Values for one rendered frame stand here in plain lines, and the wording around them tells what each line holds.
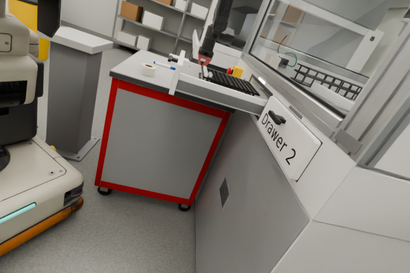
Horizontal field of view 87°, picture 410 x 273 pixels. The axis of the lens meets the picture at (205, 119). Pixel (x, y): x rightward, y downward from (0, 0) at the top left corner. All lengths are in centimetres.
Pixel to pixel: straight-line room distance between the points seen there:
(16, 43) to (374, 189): 93
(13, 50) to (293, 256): 90
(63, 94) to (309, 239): 140
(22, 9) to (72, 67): 181
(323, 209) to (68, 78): 137
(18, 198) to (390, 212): 113
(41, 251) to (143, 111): 73
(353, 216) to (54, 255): 113
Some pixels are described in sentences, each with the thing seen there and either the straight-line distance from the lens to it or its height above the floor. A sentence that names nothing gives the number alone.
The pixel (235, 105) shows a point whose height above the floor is 85.
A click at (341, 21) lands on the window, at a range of 68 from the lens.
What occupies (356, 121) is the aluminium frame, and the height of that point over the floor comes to 100.
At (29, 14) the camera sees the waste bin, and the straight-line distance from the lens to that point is 320.
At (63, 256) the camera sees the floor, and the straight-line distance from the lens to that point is 126.
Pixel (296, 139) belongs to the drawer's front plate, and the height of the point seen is 90.
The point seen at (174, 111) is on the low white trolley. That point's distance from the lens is 104.
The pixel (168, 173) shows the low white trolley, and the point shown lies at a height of 29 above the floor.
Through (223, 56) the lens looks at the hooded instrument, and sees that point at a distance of 168.
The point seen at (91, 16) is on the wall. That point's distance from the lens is 553.
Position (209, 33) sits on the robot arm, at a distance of 105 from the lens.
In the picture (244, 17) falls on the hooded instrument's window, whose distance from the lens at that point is 170.
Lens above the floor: 107
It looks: 23 degrees down
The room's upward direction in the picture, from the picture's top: 21 degrees clockwise
